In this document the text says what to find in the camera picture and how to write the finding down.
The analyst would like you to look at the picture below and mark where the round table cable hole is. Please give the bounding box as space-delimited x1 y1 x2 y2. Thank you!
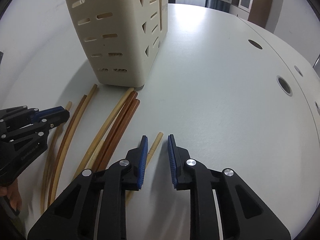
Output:
277 75 293 97
248 39 263 50

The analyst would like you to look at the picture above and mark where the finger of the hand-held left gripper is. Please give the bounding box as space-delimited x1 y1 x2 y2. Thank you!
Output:
0 110 70 143
0 106 65 125

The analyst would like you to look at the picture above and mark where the dark brown chopstick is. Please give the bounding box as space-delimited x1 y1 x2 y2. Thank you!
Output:
96 99 140 173
44 94 88 205
87 92 139 173

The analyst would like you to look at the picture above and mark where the person's left hand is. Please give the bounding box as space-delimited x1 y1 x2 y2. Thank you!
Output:
0 179 22 212

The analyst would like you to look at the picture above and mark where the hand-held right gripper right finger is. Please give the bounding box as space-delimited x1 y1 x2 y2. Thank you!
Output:
167 134 292 240

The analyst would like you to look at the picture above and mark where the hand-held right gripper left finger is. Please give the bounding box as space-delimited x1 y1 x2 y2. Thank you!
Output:
27 135 149 240

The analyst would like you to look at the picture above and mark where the light bamboo chopstick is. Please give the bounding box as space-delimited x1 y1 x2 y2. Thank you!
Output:
47 84 98 208
125 132 164 207
40 101 73 214
89 141 104 168
72 87 134 180

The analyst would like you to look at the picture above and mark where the cream slotted utensil holder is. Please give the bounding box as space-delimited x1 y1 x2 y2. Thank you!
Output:
62 0 168 88

